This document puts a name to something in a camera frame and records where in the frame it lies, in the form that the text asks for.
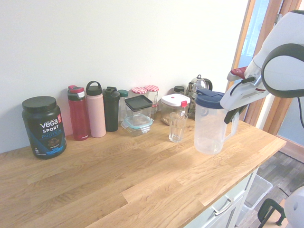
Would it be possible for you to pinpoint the jar red gingham lid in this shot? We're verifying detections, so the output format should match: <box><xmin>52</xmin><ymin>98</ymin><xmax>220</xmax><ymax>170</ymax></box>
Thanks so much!
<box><xmin>131</xmin><ymin>87</ymin><xmax>148</xmax><ymax>98</ymax></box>
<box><xmin>144</xmin><ymin>85</ymin><xmax>160</xmax><ymax>105</ymax></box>

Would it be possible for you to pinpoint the white drawer cabinet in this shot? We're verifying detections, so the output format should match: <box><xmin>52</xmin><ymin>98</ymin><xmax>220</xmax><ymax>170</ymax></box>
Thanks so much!
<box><xmin>189</xmin><ymin>165</ymin><xmax>260</xmax><ymax>228</ymax></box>

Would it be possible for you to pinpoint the black Vega protein tub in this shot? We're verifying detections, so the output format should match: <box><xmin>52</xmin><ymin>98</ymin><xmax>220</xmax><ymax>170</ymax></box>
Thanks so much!
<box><xmin>21</xmin><ymin>95</ymin><xmax>67</xmax><ymax>160</ymax></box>

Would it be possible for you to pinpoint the steel kettle black handle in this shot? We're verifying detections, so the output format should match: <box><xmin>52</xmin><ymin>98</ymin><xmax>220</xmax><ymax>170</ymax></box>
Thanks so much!
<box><xmin>194</xmin><ymin>74</ymin><xmax>214</xmax><ymax>95</ymax></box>

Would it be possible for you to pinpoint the red white wrist camera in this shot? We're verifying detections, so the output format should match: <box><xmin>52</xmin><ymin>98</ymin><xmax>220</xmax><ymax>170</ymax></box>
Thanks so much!
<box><xmin>227</xmin><ymin>66</ymin><xmax>248</xmax><ymax>82</ymax></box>

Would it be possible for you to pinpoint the red water bottle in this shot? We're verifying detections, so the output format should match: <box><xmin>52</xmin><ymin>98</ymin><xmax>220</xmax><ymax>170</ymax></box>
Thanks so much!
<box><xmin>67</xmin><ymin>85</ymin><xmax>91</xmax><ymax>142</ymax></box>

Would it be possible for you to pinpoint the black clamp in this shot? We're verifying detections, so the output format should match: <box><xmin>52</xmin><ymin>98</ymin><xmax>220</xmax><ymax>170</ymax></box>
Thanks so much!
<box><xmin>257</xmin><ymin>199</ymin><xmax>286</xmax><ymax>228</ymax></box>

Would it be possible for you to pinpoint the pink bottle black lid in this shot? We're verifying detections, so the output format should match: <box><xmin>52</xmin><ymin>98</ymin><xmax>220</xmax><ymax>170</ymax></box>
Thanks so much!
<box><xmin>85</xmin><ymin>80</ymin><xmax>107</xmax><ymax>138</ymax></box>

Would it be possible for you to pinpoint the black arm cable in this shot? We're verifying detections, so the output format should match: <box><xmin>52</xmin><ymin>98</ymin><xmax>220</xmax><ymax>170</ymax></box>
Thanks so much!
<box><xmin>296</xmin><ymin>95</ymin><xmax>304</xmax><ymax>130</ymax></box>

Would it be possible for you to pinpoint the clear plastic storage bin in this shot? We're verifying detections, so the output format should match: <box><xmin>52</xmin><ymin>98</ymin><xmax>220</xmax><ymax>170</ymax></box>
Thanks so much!
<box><xmin>236</xmin><ymin>174</ymin><xmax>274</xmax><ymax>225</ymax></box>

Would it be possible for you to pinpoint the glass container teal clip lid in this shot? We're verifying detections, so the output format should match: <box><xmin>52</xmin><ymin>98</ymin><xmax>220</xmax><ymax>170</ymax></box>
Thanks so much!
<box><xmin>121</xmin><ymin>114</ymin><xmax>155</xmax><ymax>137</ymax></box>

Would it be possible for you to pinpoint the metal drawer handle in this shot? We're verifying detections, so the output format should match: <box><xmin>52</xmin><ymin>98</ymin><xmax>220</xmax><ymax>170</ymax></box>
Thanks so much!
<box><xmin>211</xmin><ymin>198</ymin><xmax>235</xmax><ymax>216</ymax></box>

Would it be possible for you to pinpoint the clear plastic pitcher blue lid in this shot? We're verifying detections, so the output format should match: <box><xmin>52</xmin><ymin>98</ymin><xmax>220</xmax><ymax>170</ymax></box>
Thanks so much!
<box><xmin>194</xmin><ymin>89</ymin><xmax>239</xmax><ymax>155</ymax></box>

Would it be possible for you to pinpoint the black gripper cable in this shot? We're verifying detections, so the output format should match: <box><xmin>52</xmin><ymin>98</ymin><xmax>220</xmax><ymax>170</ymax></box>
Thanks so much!
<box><xmin>228</xmin><ymin>76</ymin><xmax>254</xmax><ymax>96</ymax></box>

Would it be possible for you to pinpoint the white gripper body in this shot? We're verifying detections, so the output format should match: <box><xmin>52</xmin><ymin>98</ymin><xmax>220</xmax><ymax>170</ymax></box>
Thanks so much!
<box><xmin>219</xmin><ymin>76</ymin><xmax>270</xmax><ymax>112</ymax></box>

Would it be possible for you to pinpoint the square container black lid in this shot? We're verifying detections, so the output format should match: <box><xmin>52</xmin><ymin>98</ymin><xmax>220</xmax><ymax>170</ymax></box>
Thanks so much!
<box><xmin>124</xmin><ymin>95</ymin><xmax>153</xmax><ymax>120</ymax></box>

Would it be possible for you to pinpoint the clear bottle green lid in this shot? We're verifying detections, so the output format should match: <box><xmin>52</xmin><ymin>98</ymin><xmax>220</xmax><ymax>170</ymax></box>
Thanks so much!
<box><xmin>117</xmin><ymin>89</ymin><xmax>129</xmax><ymax>124</ymax></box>

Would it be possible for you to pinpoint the clear container white lid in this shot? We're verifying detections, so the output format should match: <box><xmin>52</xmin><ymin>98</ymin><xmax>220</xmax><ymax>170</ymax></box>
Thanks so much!
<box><xmin>160</xmin><ymin>93</ymin><xmax>191</xmax><ymax>126</ymax></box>

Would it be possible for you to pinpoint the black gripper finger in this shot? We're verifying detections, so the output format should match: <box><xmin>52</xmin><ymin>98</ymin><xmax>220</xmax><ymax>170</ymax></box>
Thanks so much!
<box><xmin>223</xmin><ymin>104</ymin><xmax>248</xmax><ymax>124</ymax></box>

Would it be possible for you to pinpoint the black shaker bottle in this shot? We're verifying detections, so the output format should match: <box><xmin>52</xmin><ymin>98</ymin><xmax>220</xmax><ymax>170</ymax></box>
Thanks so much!
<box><xmin>103</xmin><ymin>86</ymin><xmax>121</xmax><ymax>133</ymax></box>

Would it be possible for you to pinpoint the clear drinking glass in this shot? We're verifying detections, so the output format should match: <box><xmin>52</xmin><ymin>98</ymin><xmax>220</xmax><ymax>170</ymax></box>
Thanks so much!
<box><xmin>168</xmin><ymin>111</ymin><xmax>189</xmax><ymax>143</ymax></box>

